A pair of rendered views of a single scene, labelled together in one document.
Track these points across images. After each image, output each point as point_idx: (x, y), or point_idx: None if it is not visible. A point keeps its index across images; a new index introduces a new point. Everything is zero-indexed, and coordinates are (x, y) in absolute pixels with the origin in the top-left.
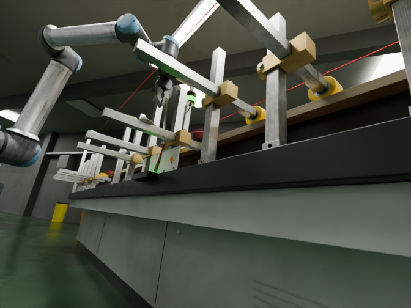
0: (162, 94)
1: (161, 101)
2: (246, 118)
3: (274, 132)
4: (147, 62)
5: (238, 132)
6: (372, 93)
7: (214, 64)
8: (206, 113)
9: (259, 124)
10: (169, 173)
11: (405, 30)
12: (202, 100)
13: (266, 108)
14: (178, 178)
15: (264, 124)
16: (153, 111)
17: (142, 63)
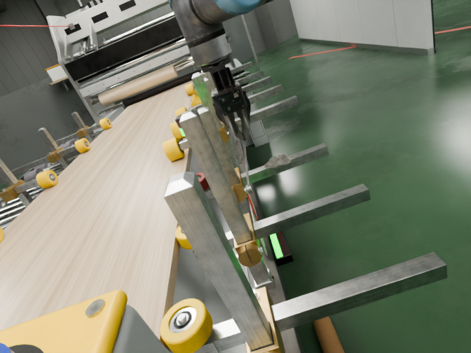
0: (234, 117)
1: (238, 129)
2: (179, 150)
3: (237, 153)
4: (231, 15)
5: (189, 165)
6: None
7: (209, 94)
8: (230, 146)
9: (190, 155)
10: (261, 211)
11: None
12: (229, 134)
13: (233, 141)
14: (259, 204)
15: (190, 153)
16: (212, 150)
17: (241, 10)
